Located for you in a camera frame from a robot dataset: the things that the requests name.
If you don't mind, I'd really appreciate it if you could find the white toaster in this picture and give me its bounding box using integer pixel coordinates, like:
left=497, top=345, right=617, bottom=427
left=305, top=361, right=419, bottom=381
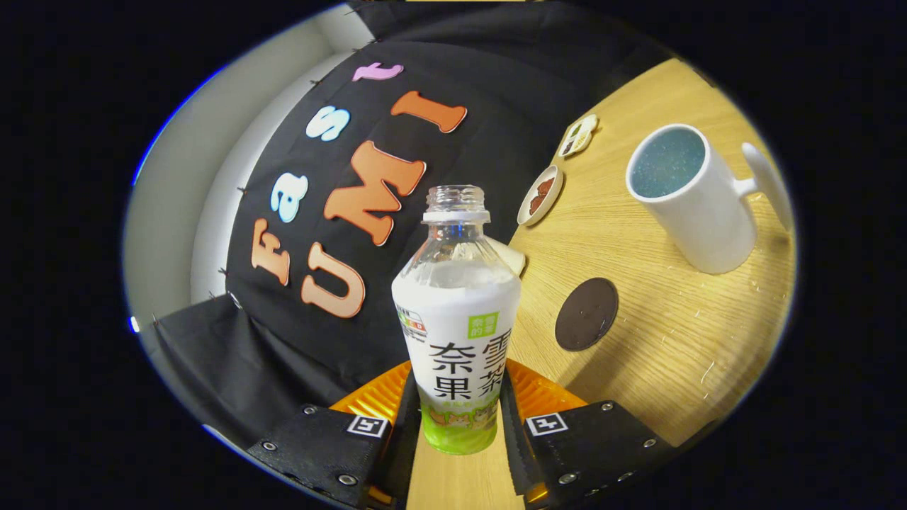
left=489, top=237, right=527, bottom=277

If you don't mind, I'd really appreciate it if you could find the small oblong food plate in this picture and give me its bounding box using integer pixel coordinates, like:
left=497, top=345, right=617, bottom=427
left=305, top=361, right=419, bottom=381
left=558, top=114, right=599, bottom=159

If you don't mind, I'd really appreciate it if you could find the dark brown round coaster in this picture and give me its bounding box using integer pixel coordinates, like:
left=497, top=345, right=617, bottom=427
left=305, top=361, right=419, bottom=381
left=555, top=277, right=619, bottom=353

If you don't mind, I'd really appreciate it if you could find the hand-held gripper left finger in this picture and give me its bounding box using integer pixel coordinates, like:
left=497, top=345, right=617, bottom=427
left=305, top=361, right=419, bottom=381
left=247, top=360, right=420, bottom=510

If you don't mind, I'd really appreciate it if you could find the black backdrop cloth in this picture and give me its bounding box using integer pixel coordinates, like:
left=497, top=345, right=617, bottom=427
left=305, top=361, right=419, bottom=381
left=142, top=0, right=681, bottom=454

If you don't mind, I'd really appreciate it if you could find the small round food plate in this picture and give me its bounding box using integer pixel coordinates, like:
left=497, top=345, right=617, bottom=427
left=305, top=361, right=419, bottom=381
left=517, top=165, right=565, bottom=227

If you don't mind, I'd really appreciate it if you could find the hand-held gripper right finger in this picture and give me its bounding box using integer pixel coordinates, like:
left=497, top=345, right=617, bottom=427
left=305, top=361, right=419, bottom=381
left=500, top=358, right=674, bottom=510

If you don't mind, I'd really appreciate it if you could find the wooden table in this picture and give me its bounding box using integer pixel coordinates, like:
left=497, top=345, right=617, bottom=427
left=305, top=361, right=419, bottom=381
left=407, top=58, right=798, bottom=510

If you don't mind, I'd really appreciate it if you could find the white green label juice bottle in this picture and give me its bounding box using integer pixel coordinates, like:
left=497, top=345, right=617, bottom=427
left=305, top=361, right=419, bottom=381
left=391, top=185, right=522, bottom=456

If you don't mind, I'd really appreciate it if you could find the white cup with handle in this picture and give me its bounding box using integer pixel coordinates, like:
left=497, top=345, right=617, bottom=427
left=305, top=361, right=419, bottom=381
left=626, top=124, right=793, bottom=276

